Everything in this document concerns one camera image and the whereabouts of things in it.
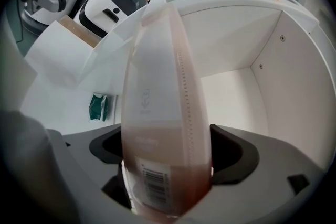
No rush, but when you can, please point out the white box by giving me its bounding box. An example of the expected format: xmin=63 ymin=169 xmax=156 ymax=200
xmin=23 ymin=0 xmax=336 ymax=174

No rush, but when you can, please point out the green packet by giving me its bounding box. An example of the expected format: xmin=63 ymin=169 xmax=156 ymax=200
xmin=88 ymin=93 xmax=109 ymax=122

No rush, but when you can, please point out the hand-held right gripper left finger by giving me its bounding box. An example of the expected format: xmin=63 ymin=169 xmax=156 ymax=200
xmin=47 ymin=124 xmax=132 ymax=210

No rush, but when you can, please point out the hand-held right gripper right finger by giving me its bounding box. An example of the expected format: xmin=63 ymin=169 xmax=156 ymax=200
xmin=187 ymin=124 xmax=326 ymax=221

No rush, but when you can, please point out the white device with grey top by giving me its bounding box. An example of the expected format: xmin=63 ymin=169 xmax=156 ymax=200
xmin=78 ymin=0 xmax=149 ymax=38

